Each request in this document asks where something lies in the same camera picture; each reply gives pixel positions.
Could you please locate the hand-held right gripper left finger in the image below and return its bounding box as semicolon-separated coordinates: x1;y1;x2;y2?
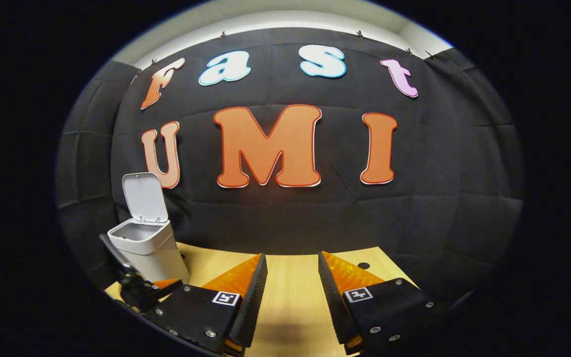
143;253;268;357

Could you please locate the black backdrop cloth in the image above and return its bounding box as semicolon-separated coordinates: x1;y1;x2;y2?
55;27;524;303

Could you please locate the white desktop garbage bin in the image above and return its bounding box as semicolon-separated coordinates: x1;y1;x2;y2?
107;172;190;284

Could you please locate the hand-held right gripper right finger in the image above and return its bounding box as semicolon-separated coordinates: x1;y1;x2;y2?
318;251;447;356

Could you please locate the wooden desktop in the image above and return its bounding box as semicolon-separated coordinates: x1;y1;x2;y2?
105;242;417;357

